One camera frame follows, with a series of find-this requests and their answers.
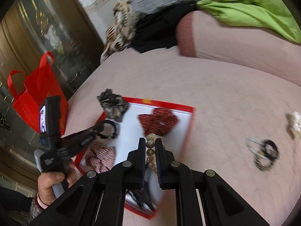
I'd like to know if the black hair tie with bead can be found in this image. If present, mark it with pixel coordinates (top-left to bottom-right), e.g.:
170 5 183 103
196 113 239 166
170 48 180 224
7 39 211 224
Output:
96 119 119 140

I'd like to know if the white pearl bracelet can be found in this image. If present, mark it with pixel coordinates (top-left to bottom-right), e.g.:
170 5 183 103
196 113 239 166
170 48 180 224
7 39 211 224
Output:
145 133 159 175

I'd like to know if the leopard print hair tie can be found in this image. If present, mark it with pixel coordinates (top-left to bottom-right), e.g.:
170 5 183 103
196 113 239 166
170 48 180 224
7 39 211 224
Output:
254 153 276 172

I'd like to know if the black twisted hair ring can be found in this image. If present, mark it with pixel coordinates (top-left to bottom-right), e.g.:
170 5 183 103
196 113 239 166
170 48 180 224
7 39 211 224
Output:
262 139 280 162

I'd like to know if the person's left hand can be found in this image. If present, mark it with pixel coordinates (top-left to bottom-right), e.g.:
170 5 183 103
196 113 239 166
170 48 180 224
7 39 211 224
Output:
37 160 78 209

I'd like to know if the black hair claw clip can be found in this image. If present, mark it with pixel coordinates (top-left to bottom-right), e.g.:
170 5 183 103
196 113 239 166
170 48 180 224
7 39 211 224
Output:
127 182 155 211

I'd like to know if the red plaid scrunchie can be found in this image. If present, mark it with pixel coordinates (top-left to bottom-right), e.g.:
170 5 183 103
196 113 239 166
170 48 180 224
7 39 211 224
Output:
85 141 116 173

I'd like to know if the red polka dot scrunchie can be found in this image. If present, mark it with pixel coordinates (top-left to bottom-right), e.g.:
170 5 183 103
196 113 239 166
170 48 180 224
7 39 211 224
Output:
138 108 179 136

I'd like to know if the grey satin scrunchie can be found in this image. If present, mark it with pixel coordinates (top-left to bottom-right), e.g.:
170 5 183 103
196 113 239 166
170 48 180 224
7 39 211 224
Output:
97 88 130 122

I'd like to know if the red shallow tray box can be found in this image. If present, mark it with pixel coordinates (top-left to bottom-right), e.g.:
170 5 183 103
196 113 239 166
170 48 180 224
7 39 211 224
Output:
74 96 196 220

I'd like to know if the red gift bag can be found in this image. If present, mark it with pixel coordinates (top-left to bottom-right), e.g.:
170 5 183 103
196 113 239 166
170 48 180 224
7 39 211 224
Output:
7 51 69 135

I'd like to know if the leaf patterned cloth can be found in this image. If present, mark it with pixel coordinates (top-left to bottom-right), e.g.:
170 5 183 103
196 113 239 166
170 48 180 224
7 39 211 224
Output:
100 0 136 63

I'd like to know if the wooden glass door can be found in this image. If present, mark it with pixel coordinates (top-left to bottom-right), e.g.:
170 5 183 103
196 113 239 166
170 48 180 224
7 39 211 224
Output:
1 0 104 98

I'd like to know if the pink bolster pillow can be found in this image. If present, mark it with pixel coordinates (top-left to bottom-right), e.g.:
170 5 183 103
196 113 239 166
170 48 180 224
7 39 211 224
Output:
176 11 300 85

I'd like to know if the green blanket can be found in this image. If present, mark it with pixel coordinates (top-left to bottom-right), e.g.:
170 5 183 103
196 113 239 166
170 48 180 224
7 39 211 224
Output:
196 0 300 44

